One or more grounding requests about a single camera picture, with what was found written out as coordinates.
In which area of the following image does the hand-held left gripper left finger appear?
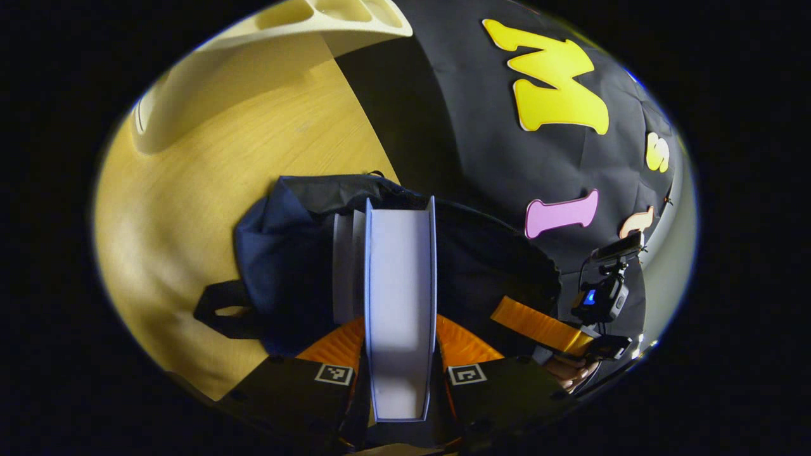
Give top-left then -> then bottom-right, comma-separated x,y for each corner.
222,317 -> 369,454

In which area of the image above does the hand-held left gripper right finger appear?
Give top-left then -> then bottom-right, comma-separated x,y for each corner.
436,315 -> 575,454

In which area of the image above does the blue-grey cover book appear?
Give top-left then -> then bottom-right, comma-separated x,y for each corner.
364,196 -> 438,422

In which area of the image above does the blue schoolbag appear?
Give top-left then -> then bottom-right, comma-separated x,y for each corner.
193,172 -> 562,359

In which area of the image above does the white plastic bookshelf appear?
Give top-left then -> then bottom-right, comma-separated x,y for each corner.
130,0 -> 413,156

